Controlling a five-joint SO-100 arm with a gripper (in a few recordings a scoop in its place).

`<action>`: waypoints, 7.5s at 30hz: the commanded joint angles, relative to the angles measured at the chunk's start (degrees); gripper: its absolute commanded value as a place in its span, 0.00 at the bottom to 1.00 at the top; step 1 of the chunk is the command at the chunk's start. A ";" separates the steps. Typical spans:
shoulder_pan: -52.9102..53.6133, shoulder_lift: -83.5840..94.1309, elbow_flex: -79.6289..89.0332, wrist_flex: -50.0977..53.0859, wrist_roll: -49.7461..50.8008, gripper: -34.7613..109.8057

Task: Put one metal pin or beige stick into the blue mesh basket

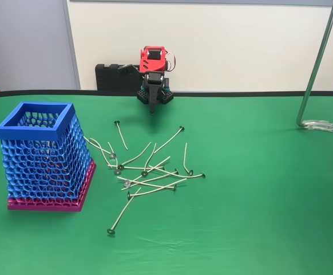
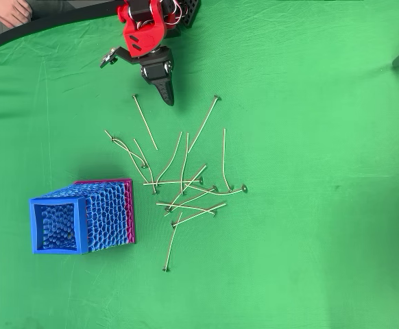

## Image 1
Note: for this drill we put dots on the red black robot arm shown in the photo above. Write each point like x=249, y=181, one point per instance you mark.
x=152, y=61

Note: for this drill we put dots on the grey teal table clamp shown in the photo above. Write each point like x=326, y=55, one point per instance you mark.
x=166, y=84

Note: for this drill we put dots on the black plastic tool case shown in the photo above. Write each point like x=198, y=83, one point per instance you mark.
x=106, y=80

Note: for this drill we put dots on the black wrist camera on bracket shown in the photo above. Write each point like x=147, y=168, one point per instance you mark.
x=126, y=69

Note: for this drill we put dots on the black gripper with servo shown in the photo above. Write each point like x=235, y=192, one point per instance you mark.
x=153, y=92

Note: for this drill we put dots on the cream candle wick metal tab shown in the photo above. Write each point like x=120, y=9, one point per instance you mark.
x=203, y=175
x=176, y=172
x=190, y=172
x=135, y=168
x=120, y=167
x=112, y=156
x=155, y=184
x=181, y=128
x=117, y=122
x=106, y=160
x=116, y=172
x=152, y=151
x=144, y=173
x=128, y=194
x=126, y=182
x=111, y=231

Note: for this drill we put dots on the clear plastic clamp piece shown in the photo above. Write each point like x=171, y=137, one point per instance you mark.
x=321, y=125

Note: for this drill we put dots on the bent chrome metal pole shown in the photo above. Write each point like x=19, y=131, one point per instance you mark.
x=318, y=57

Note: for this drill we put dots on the blue magenta mesh basket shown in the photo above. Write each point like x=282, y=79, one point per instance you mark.
x=40, y=172

